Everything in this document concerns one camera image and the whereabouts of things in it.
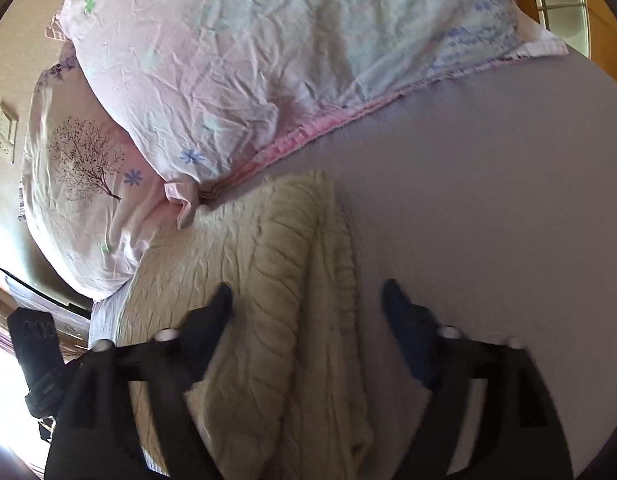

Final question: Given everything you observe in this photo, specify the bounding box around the white wall switch panel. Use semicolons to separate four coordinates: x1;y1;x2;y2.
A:
0;101;19;164

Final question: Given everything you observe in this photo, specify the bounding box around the wooden headboard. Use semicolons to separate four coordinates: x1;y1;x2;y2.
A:
0;265;96;356

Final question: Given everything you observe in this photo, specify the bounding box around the pink floral quilt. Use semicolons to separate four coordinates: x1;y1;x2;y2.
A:
45;0;569;226

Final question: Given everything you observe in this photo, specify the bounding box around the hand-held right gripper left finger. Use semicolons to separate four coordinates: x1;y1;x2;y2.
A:
44;282;234;480

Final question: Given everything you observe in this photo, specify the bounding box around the pink tree print pillow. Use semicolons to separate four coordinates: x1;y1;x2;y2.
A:
17;42;165;297

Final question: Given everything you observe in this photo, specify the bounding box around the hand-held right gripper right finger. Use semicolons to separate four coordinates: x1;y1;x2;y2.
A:
382;279;574;480

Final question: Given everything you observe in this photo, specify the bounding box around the cream knitted blanket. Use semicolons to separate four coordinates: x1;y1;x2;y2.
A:
91;170;370;480

